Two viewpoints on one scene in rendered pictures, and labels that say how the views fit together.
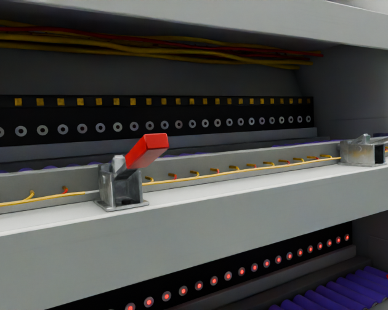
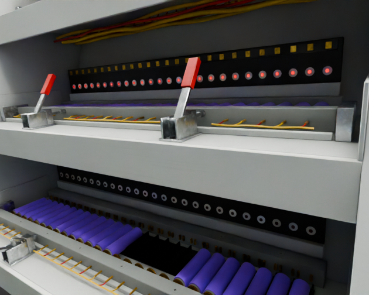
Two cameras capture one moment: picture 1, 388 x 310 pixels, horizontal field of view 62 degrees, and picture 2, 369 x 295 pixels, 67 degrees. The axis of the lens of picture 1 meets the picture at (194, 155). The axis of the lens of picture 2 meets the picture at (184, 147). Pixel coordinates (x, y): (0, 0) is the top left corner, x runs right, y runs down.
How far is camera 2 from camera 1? 53 cm
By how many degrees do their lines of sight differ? 63
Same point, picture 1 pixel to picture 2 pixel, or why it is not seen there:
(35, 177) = (20, 227)
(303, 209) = not seen: outside the picture
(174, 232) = (13, 283)
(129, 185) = (20, 251)
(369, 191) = not seen: outside the picture
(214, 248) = not seen: outside the picture
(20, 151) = (84, 189)
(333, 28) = (178, 175)
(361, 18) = (228, 163)
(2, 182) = (14, 225)
